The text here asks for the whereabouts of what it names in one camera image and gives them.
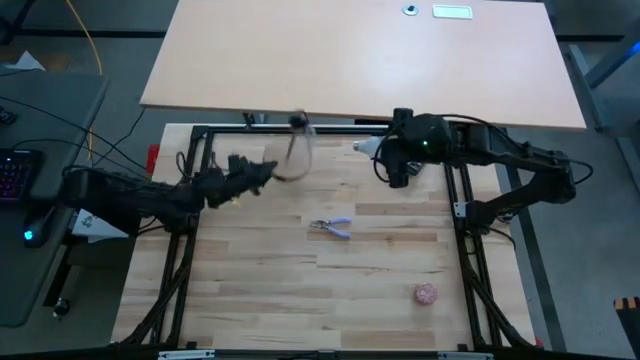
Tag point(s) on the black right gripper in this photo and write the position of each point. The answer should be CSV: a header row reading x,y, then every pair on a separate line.
x,y
425,137

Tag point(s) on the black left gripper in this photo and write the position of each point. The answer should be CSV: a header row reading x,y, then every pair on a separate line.
x,y
220,182

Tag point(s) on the white lightbulb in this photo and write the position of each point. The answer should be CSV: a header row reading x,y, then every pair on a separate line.
x,y
365,145

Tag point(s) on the wooden base table lamp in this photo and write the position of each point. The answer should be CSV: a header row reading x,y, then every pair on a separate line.
x,y
292,165

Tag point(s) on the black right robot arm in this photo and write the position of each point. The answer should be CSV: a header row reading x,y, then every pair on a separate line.
x,y
510,152

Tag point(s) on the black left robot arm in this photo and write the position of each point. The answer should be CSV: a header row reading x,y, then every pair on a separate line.
x,y
125,197

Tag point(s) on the light wooden desk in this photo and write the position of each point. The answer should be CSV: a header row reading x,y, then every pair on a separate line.
x,y
350,60

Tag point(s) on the red clamp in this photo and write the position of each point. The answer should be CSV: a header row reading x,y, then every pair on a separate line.
x,y
539,343
153,155

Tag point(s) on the grey desk grommet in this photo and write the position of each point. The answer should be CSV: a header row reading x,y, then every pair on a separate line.
x,y
410,10

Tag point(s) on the white desk plate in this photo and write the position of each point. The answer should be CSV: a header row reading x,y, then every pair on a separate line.
x,y
452,11

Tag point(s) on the pink round scrubber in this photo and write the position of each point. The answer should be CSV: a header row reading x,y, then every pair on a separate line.
x,y
425,294

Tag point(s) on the white printed paper sheet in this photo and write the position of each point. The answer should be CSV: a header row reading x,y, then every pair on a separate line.
x,y
95,225

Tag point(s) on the grey metal table leg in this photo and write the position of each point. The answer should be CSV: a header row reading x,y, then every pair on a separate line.
x,y
581,65

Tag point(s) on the dark grey side desk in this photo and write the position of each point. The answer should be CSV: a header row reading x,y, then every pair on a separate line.
x,y
50,115

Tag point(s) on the black computer mouse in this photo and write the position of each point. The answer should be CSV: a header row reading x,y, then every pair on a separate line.
x,y
37,230

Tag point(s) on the brown cardboard sheet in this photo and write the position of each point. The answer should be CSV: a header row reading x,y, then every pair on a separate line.
x,y
57,62

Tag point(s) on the black round foot knob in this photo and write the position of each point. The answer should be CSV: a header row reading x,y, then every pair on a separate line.
x,y
61,306

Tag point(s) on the backlit black keyboard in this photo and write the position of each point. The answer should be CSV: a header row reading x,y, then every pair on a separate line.
x,y
17,175

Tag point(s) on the white crumpled paper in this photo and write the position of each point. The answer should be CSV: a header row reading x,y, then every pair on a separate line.
x,y
27,61

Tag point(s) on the small black device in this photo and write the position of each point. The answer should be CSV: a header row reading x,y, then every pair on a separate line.
x,y
6,117

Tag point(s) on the orange striped black object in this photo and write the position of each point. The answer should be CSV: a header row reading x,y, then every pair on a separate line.
x,y
627,301

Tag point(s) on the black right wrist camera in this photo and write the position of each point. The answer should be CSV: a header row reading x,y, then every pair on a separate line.
x,y
398,175

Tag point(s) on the black aluminium table frame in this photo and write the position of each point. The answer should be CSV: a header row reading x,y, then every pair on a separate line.
x,y
340,130

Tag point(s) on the silver aluminium rail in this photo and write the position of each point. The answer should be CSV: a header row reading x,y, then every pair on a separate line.
x,y
340,126

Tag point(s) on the silver metal bracket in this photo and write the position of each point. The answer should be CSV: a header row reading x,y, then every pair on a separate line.
x,y
185,355
465,356

